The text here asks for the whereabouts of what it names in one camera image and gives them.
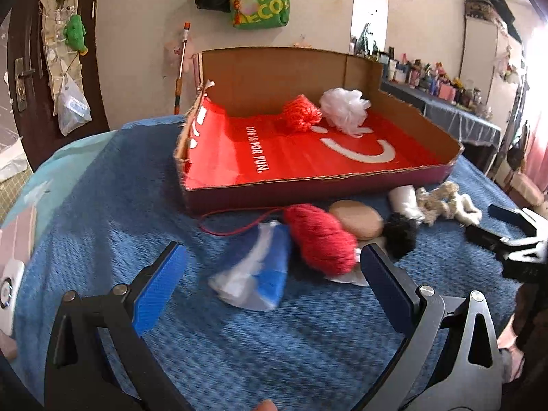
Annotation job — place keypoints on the white round device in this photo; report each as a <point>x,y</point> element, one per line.
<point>10,295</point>

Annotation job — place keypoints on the pink curtain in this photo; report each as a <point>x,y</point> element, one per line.
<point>537,150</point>

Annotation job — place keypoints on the beige storage box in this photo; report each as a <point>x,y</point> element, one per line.
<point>526,188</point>

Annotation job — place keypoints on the green frog plush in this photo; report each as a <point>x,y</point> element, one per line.
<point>75,32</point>

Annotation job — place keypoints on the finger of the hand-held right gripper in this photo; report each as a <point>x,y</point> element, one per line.
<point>483,236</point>
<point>505,214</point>

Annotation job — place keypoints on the person's left hand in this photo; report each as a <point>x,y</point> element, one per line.
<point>266,406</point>

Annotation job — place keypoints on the blue textured blanket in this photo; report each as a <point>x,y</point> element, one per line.
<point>257,351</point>

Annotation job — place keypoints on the person's right hand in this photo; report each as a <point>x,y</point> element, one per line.
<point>511,342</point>

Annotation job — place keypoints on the orange tipped stick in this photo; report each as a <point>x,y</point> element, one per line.
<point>182,64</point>

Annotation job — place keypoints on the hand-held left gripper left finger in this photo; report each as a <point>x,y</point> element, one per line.
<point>158,291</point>

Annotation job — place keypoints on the row of cosmetic bottles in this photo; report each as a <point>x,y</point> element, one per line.
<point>428,77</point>

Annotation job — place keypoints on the clear hanging plastic bag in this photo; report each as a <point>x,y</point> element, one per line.
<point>72,109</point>

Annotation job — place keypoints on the clear hanging pocket organizer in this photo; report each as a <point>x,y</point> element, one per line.
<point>55,64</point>

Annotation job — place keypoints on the round tan sponge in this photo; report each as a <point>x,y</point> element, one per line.
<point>357,218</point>

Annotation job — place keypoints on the dark wooden door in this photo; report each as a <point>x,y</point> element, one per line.
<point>30,21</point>

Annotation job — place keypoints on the red plastic bag liner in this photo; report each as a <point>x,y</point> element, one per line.
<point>291,154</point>

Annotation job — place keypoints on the tall wall mirror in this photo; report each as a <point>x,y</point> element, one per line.
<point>370,8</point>

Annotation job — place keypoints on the white mesh bath pouf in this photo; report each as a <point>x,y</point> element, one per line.
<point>344,109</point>

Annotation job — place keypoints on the grey cloth covered table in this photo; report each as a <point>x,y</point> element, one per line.
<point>462,122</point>

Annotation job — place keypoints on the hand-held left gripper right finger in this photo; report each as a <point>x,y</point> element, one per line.
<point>385,282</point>

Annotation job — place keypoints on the small white cloth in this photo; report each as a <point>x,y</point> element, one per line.
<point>404,201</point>

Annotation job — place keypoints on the shallow cardboard box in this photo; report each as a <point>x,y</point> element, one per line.
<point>265,68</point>

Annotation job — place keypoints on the red knitted yarn scrubber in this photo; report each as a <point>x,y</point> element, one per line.
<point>321,239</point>

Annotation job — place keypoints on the orange knitted scrubber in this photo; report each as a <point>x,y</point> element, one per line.
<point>300,113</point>

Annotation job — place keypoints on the white wardrobe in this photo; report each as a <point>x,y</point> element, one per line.
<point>479,55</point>

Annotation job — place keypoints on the blue white bagged cloth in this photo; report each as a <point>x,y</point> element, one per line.
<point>265,274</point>

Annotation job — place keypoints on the black knitted scrubber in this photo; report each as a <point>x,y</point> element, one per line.
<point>400,235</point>

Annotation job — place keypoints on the teal bed sheet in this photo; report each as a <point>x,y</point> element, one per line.
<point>47,171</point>

